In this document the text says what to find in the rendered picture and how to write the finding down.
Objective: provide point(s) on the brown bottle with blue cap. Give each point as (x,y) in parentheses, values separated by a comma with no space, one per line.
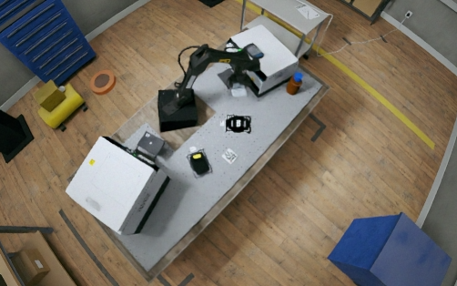
(293,86)

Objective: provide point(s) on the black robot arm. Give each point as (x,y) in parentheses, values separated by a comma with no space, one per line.
(198,63)

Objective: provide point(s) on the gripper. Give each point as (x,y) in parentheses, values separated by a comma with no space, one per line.
(241,79)

